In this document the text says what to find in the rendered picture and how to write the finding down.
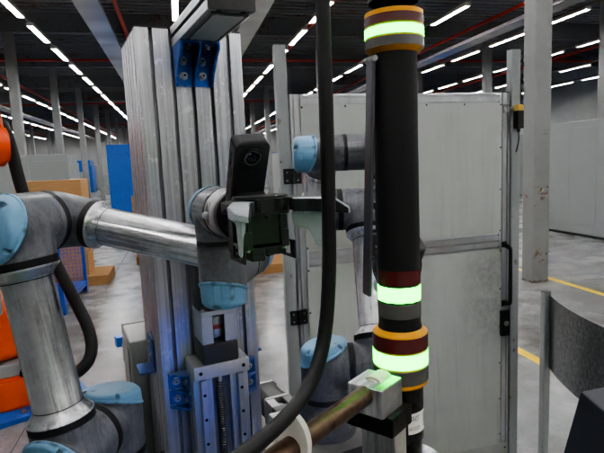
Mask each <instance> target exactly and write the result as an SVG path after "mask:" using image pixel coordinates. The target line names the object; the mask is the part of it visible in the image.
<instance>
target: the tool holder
mask: <svg viewBox="0 0 604 453"><path fill-rule="evenodd" d="M374 372H375V370H371V369H367V370H366V371H364V372H363V373H361V374H360V375H358V376H356V377H355V378H354V379H352V380H351V381H349V382H348V394H350V393H351V392H353V391H354V390H355V389H357V388H358V387H360V386H366V387H367V388H368V389H369V391H370V392H371V394H372V397H373V400H372V403H371V404H370V405H369V406H367V407H366V408H365V409H363V410H362V411H361V412H359V413H358V414H356V415H355V416H354V417H352V418H351V419H349V420H348V421H347V423H348V424H350V425H353V426H356V427H359V428H361V434H362V453H406V427H407V426H408V425H409V424H410V423H411V422H412V406H411V405H410V404H407V403H404V402H402V378H401V377H397V376H393V375H392V376H391V377H389V378H388V379H386V380H385V381H383V382H382V383H379V382H377V383H374V382H370V381H368V380H367V379H365V378H366V377H367V376H369V375H371V374H372V373H374ZM422 453H438V452H437V451H436V450H434V449H432V448H430V447H428V446H427V445H424V444H422Z"/></svg>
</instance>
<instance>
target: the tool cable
mask: <svg viewBox="0 0 604 453"><path fill-rule="evenodd" d="M315 25H316V51H317V78H318V106H319V136H320V167H321V202H322V290H321V306H320V317H319V325H318V333H317V338H316V344H315V350H314V355H313V358H312V360H311V363H310V366H309V369H308V371H307V373H306V376H305V378H304V380H303V382H302V384H301V386H300V387H299V389H298V391H297V392H296V393H295V395H294V396H293V397H292V399H291V400H290V401H289V402H288V404H287V405H286V406H285V407H284V408H283V409H282V410H281V411H280V412H279V413H278V414H277V415H276V416H275V417H274V418H273V419H272V420H271V421H270V422H268V423H267V424H266V425H265V426H264V427H263V428H261V429H260V430H259V431H258V432H256V433H255V434H254V435H253V436H252V437H251V438H250V439H249V440H247V441H246V442H244V443H243V444H242V445H240V446H239V447H238V448H236V449H234V450H233V451H232V452H230V453H261V452H262V451H263V450H264V449H266V448H267V447H268V446H269V445H270V444H271V443H272V442H273V441H274V440H277V442H279V441H280V440H282V439H283V438H285V437H287V436H290V437H292V438H294V439H295V440H296V441H297V442H298V445H299V446H300V453H311V452H312V440H311V435H310V432H309V429H308V427H307V425H306V422H305V420H304V419H303V418H302V416H301V415H300V413H301V412H302V411H303V409H304V408H305V407H306V405H307V403H308V402H309V400H310V398H311V397H312V395H313V393H314V392H315V389H316V387H317V385H318V383H319V381H320V378H321V376H322V374H323V372H324V367H325V363H326V361H327V357H328V353H329V349H330V344H331V339H332V332H333V317H334V305H335V288H336V198H335V160H334V125H333V63H332V34H331V5H330V0H315Z"/></svg>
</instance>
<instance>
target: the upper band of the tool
mask: <svg viewBox="0 0 604 453"><path fill-rule="evenodd" d="M394 10H412V11H417V12H420V13H423V9H421V7H418V6H413V5H393V6H386V7H381V8H378V9H375V10H372V11H369V12H368V13H366V14H365V15H364V20H365V19H366V18H367V17H369V16H371V15H372V14H375V13H382V12H387V11H394ZM390 22H417V21H411V20H396V21H388V22H379V23H375V24H372V25H370V26H368V27H367V28H366V29H368V28H370V27H372V26H376V25H379V24H383V23H390ZM417 23H419V24H422V25H423V23H422V22H417ZM366 29H365V30H366ZM390 34H417V35H421V36H423V35H422V34H420V33H417V32H409V31H401V32H389V33H383V34H378V35H375V36H372V37H369V38H367V39H366V40H365V42H366V41H367V40H370V39H372V38H376V37H379V36H384V35H390ZM397 49H409V50H415V51H417V52H418V53H419V52H420V51H422V50H423V49H424V46H422V45H418V44H390V45H384V46H378V47H375V48H372V49H368V50H366V51H365V53H366V54H367V55H369V56H370V57H371V56H372V55H373V54H376V53H378V52H382V51H388V50H397Z"/></svg>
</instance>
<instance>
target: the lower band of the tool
mask: <svg viewBox="0 0 604 453"><path fill-rule="evenodd" d="M427 332H428V329H427V328H426V327H425V326H424V325H422V328H421V329H420V330H418V331H415V332H411V333H391V332H387V331H384V330H381V329H380V328H378V324H377V325H375V326H374V327H373V333H374V334H375V335H377V336H379V337H382V338H386V339H391V340H412V339H417V338H421V337H423V336H424V335H426V334H427ZM373 348H374V347H373ZM374 349H375V348H374ZM375 350H376V351H378V350H377V349H375ZM427 350H428V348H427V349H426V350H425V351H422V352H419V353H415V354H409V355H395V354H389V353H384V352H382V351H378V352H380V353H383V354H386V355H390V356H397V357H407V356H414V355H419V354H422V353H424V352H426V351H427ZM374 364H375V363H374ZM375 365H376V364H375ZM376 366H377V367H378V368H380V369H383V368H381V367H379V366H378V365H376ZM427 366H428V364H427V365H426V366H425V367H423V368H421V369H416V370H411V371H394V370H389V369H384V370H386V371H390V372H396V373H410V372H415V371H419V370H422V369H425V368H426V367H427ZM427 383H428V380H427V381H426V382H425V383H423V384H421V385H419V386H412V387H402V392H406V391H413V390H417V389H420V388H422V387H423V386H425V385H426V384H427Z"/></svg>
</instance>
